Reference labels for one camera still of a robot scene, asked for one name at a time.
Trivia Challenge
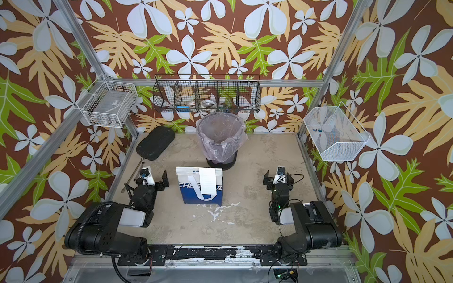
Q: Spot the white paper receipt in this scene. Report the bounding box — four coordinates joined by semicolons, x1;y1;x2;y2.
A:
199;167;217;196

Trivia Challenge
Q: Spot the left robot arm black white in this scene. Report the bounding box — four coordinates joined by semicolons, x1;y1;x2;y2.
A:
64;167;169;261

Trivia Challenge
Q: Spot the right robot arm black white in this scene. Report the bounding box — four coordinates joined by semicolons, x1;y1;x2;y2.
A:
263;167;342;259

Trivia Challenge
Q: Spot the blue white takeout bag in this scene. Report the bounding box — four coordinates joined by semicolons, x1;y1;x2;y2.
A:
176;167;224;206

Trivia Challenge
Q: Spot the black hard case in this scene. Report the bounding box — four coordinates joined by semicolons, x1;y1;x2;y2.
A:
136;126;175;161

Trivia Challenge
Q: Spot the black mesh trash bin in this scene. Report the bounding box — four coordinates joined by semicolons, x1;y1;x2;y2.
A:
205;112;245;171

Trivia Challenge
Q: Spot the clear plastic bin liner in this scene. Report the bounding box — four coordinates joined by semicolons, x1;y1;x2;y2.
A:
196;112;248;164

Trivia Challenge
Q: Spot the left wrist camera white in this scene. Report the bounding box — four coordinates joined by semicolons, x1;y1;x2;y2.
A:
139;166;156;186

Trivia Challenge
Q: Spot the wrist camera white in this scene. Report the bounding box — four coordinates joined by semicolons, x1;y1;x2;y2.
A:
139;166;156;186
273;166;286;185

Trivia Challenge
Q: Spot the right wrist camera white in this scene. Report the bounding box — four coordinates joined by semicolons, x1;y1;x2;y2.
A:
273;166;286;185

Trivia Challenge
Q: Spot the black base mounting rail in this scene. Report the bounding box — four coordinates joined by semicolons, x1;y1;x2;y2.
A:
118;244;307;267

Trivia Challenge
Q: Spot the white wire basket right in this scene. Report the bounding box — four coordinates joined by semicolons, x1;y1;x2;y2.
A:
304;106;370;163

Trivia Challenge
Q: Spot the white wire basket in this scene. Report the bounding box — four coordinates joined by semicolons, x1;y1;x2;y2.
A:
78;80;138;129
304;106;370;163

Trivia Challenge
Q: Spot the black wire wall basket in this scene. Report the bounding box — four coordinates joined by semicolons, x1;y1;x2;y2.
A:
151;74;262;114

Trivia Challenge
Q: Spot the white wire basket left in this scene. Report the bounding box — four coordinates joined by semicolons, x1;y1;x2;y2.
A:
78;80;138;129

